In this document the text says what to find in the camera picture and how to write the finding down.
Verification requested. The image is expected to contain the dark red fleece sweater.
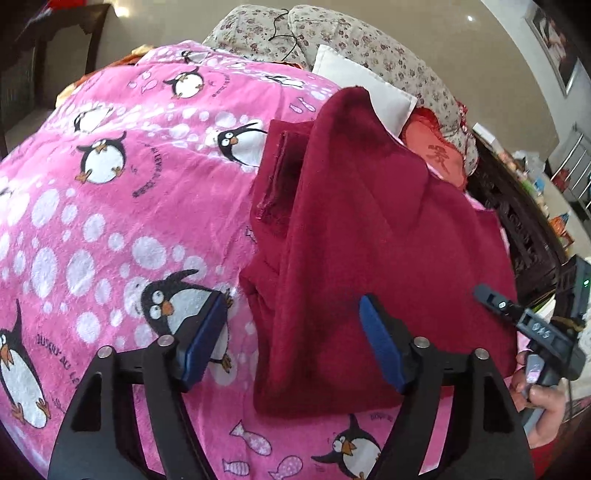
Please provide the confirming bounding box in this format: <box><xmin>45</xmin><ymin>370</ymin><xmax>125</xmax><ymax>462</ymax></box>
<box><xmin>239</xmin><ymin>88</ymin><xmax>517</xmax><ymax>419</ymax></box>

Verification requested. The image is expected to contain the red sleeve right forearm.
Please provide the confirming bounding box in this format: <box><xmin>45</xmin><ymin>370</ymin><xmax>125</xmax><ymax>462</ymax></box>
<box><xmin>530</xmin><ymin>434</ymin><xmax>590</xmax><ymax>480</ymax></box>

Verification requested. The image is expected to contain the person's right hand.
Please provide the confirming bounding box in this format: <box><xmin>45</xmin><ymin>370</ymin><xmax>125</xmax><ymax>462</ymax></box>
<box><xmin>509</xmin><ymin>351</ymin><xmax>567</xmax><ymax>449</ymax></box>

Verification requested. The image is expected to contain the dark carved wooden headboard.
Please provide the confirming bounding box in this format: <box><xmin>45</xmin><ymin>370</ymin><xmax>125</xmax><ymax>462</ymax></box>
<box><xmin>467</xmin><ymin>141</ymin><xmax>567</xmax><ymax>307</ymax></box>

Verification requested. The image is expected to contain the metal chair backrest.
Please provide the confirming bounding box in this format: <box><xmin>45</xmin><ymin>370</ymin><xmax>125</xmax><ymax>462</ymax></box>
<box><xmin>548</xmin><ymin>124</ymin><xmax>591</xmax><ymax>211</ymax></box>

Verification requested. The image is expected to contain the pink penguin blanket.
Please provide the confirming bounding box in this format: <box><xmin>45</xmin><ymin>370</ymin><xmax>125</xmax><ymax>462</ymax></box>
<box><xmin>0</xmin><ymin>40</ymin><xmax>514</xmax><ymax>480</ymax></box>

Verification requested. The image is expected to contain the red heart cushion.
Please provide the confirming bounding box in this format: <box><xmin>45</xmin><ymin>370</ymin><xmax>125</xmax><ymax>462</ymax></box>
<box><xmin>401</xmin><ymin>107</ymin><xmax>467</xmax><ymax>191</ymax></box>

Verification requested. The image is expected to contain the white pillow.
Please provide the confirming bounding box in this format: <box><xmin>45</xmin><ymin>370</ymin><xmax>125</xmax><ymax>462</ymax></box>
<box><xmin>312</xmin><ymin>45</ymin><xmax>418</xmax><ymax>137</ymax></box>

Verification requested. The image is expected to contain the orange yellow patterned cloth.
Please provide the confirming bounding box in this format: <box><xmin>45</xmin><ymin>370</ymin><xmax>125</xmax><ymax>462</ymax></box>
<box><xmin>54</xmin><ymin>44</ymin><xmax>154</xmax><ymax>109</ymax></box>

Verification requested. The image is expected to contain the floral grey quilt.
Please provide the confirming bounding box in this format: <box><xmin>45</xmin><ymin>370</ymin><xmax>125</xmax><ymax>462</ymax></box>
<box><xmin>204</xmin><ymin>4</ymin><xmax>478</xmax><ymax>175</ymax></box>

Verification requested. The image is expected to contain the dark wooden side table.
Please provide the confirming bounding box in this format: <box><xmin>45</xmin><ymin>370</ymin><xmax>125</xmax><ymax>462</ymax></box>
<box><xmin>1</xmin><ymin>1</ymin><xmax>111</xmax><ymax>157</ymax></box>

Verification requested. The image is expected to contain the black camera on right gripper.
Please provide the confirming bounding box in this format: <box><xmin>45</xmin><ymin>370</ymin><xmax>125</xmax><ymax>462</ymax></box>
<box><xmin>554</xmin><ymin>255</ymin><xmax>590</xmax><ymax>327</ymax></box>

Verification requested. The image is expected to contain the framed wall photo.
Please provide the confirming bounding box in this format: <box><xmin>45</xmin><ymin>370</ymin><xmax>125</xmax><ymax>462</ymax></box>
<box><xmin>525</xmin><ymin>2</ymin><xmax>579</xmax><ymax>97</ymax></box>

